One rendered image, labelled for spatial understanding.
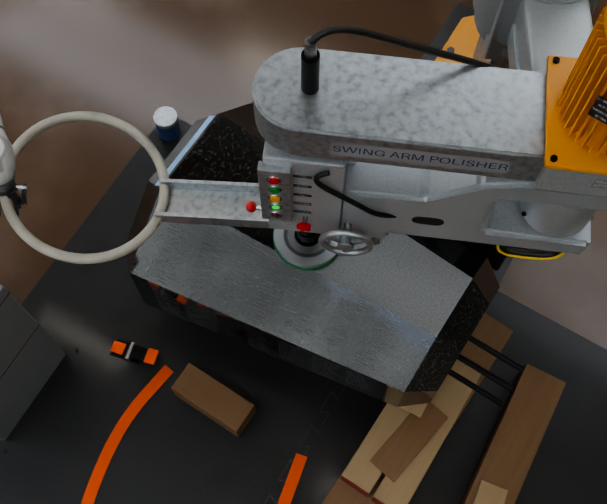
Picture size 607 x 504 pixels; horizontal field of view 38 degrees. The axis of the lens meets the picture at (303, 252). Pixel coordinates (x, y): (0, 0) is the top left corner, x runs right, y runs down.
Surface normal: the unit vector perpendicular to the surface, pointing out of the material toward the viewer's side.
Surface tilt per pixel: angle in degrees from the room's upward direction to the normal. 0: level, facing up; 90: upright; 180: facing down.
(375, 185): 4
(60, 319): 0
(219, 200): 8
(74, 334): 0
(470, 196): 90
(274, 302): 45
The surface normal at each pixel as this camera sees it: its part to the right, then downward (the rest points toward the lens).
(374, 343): -0.35, 0.30
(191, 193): -0.14, -0.39
